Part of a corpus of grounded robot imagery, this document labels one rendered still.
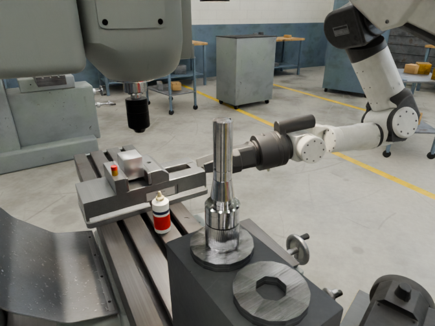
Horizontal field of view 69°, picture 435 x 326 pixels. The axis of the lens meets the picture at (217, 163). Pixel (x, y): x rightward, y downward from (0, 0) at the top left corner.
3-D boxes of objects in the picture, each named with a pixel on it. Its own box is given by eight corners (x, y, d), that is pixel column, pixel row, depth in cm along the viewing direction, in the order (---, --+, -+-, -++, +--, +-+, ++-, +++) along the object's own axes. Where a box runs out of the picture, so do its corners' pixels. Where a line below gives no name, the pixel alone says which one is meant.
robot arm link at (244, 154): (215, 140, 81) (259, 130, 84) (223, 176, 83) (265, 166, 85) (228, 142, 69) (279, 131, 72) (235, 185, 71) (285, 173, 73)
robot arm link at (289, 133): (265, 160, 84) (303, 151, 86) (283, 175, 74) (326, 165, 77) (261, 118, 80) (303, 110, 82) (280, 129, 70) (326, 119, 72)
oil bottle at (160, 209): (167, 222, 82) (164, 185, 78) (173, 231, 79) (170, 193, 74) (152, 227, 80) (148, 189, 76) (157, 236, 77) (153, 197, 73)
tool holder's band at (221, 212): (219, 223, 39) (219, 216, 39) (197, 206, 43) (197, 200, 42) (247, 210, 42) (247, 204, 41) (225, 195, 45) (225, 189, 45)
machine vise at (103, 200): (187, 173, 107) (186, 143, 103) (209, 193, 96) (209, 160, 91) (78, 202, 91) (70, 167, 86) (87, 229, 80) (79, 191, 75)
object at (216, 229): (218, 257, 42) (219, 223, 39) (199, 239, 45) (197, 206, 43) (245, 244, 44) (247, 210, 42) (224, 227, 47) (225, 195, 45)
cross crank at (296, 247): (294, 248, 127) (297, 224, 122) (315, 267, 117) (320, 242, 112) (261, 262, 120) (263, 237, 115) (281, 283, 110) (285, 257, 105)
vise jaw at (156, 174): (153, 163, 98) (152, 152, 96) (169, 180, 88) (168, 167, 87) (134, 168, 95) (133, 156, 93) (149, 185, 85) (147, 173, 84)
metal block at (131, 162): (137, 168, 92) (134, 149, 89) (144, 176, 87) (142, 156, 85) (119, 172, 90) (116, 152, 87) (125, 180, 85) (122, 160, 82)
